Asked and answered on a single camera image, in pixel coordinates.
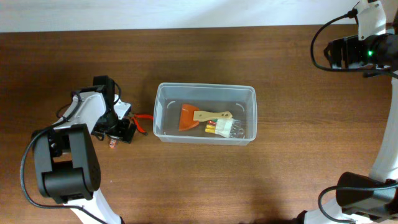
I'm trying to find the red handled cutting pliers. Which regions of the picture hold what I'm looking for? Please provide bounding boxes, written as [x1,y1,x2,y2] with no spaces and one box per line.
[128,113,154,136]

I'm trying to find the clear plastic container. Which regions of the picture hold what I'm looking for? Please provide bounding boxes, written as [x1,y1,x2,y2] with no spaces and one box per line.
[153,83,257,146]

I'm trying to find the orange scraper wooden handle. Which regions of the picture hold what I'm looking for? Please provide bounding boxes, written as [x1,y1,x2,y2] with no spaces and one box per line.
[178,104,233,131]

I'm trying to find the pack of coloured bits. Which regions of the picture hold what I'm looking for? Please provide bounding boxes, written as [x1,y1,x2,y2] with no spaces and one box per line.
[205,119,244,138]

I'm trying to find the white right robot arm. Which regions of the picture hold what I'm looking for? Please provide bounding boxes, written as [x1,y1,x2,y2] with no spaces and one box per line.
[294,1,397,224]

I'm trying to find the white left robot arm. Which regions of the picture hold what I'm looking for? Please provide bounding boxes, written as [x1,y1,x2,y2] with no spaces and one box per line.
[26,76,136,223]

